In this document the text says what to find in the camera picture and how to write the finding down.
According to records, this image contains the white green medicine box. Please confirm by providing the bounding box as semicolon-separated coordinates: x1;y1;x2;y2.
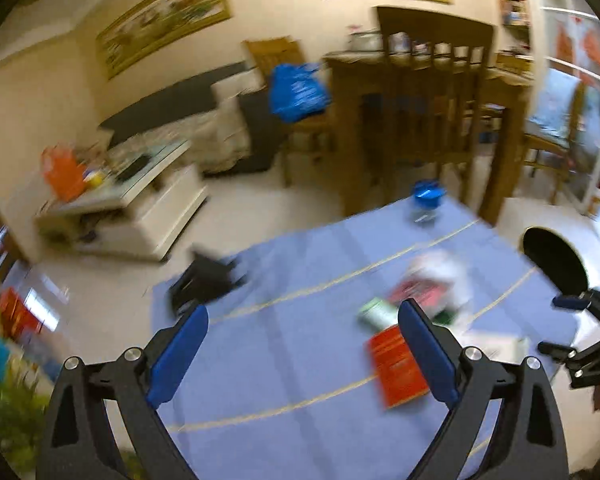
452;330;530;364

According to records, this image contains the blue plastic bag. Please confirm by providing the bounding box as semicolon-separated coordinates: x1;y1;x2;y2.
268;63;332;124

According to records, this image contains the pink patterned packet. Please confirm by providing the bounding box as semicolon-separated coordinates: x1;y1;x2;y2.
389;278;449;318

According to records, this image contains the red gift box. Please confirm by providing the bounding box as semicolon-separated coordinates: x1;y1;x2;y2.
0;287;43;341

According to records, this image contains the gold framed wall painting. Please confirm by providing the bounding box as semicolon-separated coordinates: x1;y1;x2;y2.
96;0;232;79

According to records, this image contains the white coffee table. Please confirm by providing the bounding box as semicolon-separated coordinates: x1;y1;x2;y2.
35;141;208;261

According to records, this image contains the blue checked tablecloth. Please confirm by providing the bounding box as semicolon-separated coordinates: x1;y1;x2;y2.
159;200;579;479

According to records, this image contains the black phone stand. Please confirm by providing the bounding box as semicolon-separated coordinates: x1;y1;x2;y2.
168;247;247;318

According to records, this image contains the wooden chair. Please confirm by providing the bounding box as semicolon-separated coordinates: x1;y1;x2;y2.
242;36;336;188
521;68;586;205
328;6;495;216

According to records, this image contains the near wooden chair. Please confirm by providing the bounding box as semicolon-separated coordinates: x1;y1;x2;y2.
328;6;495;216

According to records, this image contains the far wooden chair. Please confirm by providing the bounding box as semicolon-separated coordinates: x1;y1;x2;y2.
242;36;336;188

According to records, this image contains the dark sofa with lace cover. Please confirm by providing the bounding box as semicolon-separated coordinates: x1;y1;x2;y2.
100;61;283;176

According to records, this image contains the orange plastic bag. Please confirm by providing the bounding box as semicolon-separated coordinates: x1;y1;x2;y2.
41;145;86;203

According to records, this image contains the wooden dining table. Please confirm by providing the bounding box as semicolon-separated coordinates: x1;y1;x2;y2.
324;49;534;226

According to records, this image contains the white plastic bag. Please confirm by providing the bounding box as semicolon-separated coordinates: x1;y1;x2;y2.
406;249;474;321

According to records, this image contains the green potted plant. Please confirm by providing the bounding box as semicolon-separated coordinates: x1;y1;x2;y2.
0;361;50;479

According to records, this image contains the green bottle cap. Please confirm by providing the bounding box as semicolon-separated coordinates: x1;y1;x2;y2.
431;309;457;326

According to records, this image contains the green gum pack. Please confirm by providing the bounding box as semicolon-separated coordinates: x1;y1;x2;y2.
358;298;398;333

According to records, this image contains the right side wooden chair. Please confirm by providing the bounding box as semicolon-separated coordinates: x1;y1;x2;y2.
521;68;586;205

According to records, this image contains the red cigarette box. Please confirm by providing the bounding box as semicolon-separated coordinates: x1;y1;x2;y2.
367;325;429;408

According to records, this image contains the blue lidded jar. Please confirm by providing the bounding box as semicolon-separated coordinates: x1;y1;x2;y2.
411;180;446;224

